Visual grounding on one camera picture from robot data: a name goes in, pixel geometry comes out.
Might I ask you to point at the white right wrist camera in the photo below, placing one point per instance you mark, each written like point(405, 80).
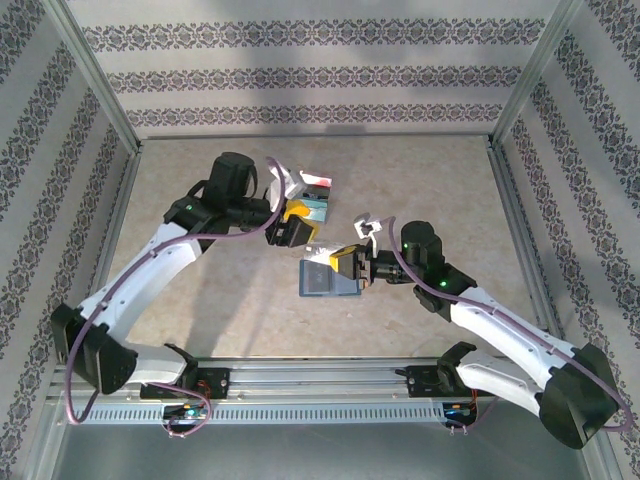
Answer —
point(358, 229)

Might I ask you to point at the aluminium back rail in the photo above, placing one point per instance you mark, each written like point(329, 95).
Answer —
point(320, 136)

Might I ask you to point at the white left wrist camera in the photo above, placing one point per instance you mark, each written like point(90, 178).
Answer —
point(280, 190)

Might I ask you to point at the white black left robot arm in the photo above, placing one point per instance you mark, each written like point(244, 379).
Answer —
point(145, 270)

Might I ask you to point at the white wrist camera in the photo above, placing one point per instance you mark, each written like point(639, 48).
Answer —
point(358, 229)
point(280, 190)

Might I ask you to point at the black card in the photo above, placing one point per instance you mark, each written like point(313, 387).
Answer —
point(317, 193)

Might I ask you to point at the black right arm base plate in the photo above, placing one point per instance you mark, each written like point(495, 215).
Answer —
point(422, 382)

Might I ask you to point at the aluminium frame post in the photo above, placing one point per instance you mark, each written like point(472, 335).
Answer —
point(534, 75)
point(95, 75)

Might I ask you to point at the blue card holder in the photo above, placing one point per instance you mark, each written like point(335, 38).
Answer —
point(345, 287)

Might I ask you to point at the aluminium side rail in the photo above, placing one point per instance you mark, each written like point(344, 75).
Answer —
point(515, 210)
point(117, 215)

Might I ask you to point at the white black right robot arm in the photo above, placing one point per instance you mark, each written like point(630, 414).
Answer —
point(500, 320)

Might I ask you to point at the aluminium mounting rail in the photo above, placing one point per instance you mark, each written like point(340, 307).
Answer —
point(320, 380)

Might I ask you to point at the teal card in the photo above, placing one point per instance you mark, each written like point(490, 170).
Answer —
point(320, 210)

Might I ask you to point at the clear acrylic card box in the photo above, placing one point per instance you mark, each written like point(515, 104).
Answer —
point(322, 200)

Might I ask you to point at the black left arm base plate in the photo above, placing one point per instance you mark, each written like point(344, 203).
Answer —
point(220, 382)

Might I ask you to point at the white card red circle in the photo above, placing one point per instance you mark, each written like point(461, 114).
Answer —
point(320, 177)

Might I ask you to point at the dark card white print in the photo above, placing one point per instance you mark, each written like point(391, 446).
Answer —
point(317, 280)

